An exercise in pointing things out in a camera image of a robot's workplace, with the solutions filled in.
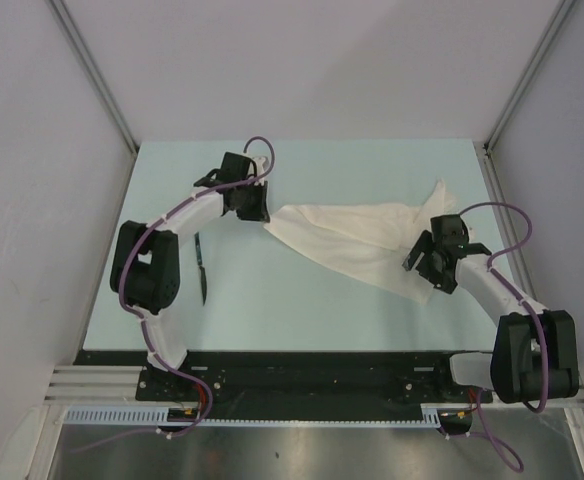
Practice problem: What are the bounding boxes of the white cloth napkin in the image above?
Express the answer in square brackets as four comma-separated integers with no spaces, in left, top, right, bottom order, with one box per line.
[265,180,457,305]

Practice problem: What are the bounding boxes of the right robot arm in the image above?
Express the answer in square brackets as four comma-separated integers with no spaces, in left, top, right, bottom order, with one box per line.
[403,214,580,410]

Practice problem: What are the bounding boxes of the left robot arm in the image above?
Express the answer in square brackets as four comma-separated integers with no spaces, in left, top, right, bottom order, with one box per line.
[110,152,274,400]

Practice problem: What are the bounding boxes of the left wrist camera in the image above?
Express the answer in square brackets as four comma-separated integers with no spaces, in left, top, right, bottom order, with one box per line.
[252,156,271,177]

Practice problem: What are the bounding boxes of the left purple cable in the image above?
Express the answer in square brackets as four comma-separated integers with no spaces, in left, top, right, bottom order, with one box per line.
[69,135,277,451]

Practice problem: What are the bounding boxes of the right aluminium corner post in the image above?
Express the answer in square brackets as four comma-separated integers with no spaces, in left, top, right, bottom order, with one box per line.
[486,0,578,151]

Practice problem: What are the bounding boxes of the aluminium corner post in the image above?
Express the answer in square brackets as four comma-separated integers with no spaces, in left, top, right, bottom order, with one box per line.
[486,0,578,151]
[44,0,140,157]

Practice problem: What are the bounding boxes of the teal handled knife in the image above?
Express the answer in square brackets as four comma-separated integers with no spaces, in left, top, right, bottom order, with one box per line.
[194,232,208,305]

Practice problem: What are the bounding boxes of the right side aluminium rail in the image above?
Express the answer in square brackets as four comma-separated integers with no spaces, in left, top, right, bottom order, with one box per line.
[475,143,538,299]

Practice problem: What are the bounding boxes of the aluminium rail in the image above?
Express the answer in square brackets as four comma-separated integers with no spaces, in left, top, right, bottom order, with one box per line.
[44,364,584,406]
[475,143,538,299]

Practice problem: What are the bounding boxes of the white slotted cable duct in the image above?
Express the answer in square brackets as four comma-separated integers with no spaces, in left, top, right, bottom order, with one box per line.
[64,402,446,429]

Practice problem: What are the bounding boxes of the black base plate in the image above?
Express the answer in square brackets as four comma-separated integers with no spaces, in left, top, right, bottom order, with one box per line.
[75,351,479,422]

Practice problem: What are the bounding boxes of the left aluminium corner post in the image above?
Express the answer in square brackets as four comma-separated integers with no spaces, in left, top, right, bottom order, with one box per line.
[44,0,140,157]

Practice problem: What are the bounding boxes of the front aluminium rail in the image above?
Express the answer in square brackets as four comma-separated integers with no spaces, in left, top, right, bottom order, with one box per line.
[44,364,584,406]

